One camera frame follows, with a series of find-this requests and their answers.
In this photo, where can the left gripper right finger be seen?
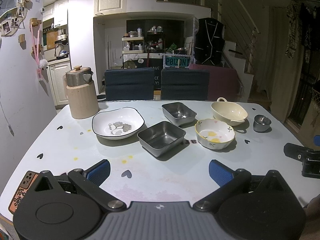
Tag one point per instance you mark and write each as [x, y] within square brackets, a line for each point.
[230, 184]

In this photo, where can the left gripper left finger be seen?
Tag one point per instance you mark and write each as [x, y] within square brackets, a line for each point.
[87, 183]

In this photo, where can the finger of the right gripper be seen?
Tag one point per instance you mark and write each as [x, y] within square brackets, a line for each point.
[300, 152]

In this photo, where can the yellow-rimmed lemon bowl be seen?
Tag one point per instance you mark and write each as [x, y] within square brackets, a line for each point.
[214, 134]

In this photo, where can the small round steel bowl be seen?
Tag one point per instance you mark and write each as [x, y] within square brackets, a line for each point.
[261, 123]

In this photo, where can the white square ginkgo plate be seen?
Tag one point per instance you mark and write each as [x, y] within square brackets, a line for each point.
[117, 124]

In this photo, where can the cream bowl with handles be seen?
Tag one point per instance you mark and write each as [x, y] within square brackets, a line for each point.
[229, 112]

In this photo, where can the large steel square container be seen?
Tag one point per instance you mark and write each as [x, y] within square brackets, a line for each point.
[161, 138]

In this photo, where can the small steel square container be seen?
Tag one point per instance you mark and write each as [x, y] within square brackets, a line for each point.
[178, 113]

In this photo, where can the smartphone with orange case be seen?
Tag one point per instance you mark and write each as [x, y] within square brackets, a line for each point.
[22, 189]

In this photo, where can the beige thermos jug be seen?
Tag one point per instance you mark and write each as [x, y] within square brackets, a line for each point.
[80, 92]

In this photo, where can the maroon chair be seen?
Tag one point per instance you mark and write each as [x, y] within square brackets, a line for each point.
[223, 82]

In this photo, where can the left dark blue chair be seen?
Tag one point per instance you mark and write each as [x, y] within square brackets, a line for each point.
[129, 84]

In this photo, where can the dark blue chair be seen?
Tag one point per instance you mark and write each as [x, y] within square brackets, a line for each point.
[129, 84]
[184, 84]

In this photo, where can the right dark blue chair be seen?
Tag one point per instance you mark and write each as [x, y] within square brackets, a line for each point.
[184, 84]

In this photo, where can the white kitchen cabinet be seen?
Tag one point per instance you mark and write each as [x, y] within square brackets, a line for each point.
[56, 71]

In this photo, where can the teal Poizon sign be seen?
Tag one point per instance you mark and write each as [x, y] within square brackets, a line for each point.
[176, 61]

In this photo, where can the white shelf rack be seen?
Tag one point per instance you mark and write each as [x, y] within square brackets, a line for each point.
[132, 53]

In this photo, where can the black jacket hanging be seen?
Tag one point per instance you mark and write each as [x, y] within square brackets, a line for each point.
[209, 42]

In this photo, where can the photo collage on wall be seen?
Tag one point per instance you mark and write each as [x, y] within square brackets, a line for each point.
[13, 13]

